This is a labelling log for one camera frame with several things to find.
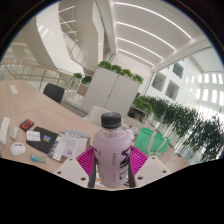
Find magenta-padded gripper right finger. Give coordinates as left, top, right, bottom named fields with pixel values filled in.
left=126, top=145, right=172, bottom=189

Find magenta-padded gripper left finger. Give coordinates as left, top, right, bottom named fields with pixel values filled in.
left=54, top=147, right=98, bottom=189

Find lilac drink bottle black cap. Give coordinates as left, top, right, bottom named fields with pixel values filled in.
left=92, top=112, right=132, bottom=190

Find green tote bag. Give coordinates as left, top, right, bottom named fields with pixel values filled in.
left=134, top=127, right=171, bottom=158

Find small teal pack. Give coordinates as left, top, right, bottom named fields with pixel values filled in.
left=30, top=154, right=48, bottom=164

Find black notebook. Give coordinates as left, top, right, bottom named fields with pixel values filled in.
left=25, top=126, right=60, bottom=155

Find clear shaker bottle white lid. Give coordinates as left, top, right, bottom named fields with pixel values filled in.
left=124, top=127, right=136, bottom=142

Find small white card box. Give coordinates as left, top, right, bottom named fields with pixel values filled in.
left=26, top=130, right=42, bottom=143

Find long green hedge row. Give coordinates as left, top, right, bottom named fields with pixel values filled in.
left=139, top=95, right=224, bottom=163

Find white computer mouse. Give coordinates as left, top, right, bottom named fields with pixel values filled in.
left=9, top=142, right=27, bottom=157

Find white chair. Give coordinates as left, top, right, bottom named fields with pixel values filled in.
left=86, top=105, right=113, bottom=128

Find small red and black box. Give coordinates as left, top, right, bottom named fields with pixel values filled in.
left=19, top=118, right=35, bottom=133

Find low cabinet with plants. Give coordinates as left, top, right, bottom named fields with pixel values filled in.
left=132, top=96, right=155, bottom=122

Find small grey white oval gadget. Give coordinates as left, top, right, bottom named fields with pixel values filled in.
left=9, top=125, right=20, bottom=141

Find white power strip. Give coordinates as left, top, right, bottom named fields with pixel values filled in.
left=0, top=116, right=11, bottom=146

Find black office chair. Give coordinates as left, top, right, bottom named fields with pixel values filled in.
left=42, top=82, right=66, bottom=105

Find white cabinet topped with plants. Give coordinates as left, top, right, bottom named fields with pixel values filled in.
left=81, top=60, right=145, bottom=118

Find small potted green plants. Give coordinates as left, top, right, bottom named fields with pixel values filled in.
left=71, top=72, right=94, bottom=86

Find white paper slip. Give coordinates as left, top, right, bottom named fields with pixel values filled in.
left=9, top=84, right=20, bottom=95

